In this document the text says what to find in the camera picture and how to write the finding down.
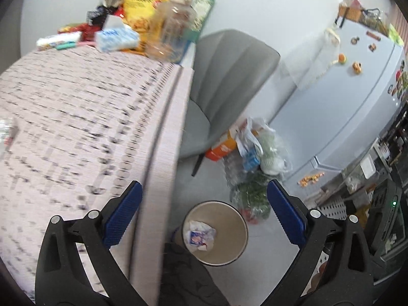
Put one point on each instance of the small orange magnet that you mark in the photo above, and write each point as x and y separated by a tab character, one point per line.
372	47

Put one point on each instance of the brown bar magnet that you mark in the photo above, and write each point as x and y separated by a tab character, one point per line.
373	35

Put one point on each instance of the clear hanging plastic bag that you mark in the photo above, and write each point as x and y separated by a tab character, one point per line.
310	63

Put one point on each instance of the patterned beige tablecloth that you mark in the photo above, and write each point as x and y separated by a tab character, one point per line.
79	118

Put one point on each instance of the basket of items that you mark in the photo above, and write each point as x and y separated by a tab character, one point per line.
363	12

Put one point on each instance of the green pen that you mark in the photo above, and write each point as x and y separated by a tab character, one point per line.
67	45

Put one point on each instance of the round white trash can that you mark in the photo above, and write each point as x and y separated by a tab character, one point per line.
223	242

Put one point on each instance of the burger magnet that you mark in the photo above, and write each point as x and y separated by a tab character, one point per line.
342	59

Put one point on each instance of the clear plastic bag of groceries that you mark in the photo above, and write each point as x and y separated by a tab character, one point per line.
258	172

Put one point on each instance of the blue tissue pack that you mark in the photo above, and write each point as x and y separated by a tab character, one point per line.
116	38

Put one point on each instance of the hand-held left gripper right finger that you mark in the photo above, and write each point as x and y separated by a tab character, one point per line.
285	213

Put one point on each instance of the person's leg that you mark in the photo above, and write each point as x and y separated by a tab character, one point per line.
188	280

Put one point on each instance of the long orange magnet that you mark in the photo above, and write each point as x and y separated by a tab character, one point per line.
310	179

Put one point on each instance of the clear plastic water jug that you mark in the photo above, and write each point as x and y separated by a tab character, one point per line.
170	32

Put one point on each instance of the small red green packet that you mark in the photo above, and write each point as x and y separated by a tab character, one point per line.
7	130

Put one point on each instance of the bear magnet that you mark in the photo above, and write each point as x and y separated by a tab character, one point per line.
357	67

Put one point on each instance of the pink print plastic wrapper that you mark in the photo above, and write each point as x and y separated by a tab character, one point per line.
199	234

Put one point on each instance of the yellow snack bag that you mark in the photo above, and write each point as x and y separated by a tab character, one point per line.
142	9

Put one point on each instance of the grey upholstered chair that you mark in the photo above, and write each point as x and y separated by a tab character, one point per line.
229	76

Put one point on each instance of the white refrigerator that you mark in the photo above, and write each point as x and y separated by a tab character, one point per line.
350	108

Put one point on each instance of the orange carton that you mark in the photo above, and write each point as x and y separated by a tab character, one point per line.
221	148

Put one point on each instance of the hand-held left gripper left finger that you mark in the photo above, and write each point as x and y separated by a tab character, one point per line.
122	216

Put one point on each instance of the tall green box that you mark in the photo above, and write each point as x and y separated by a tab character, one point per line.
204	9

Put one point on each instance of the white pegboard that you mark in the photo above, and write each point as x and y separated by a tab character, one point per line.
338	208

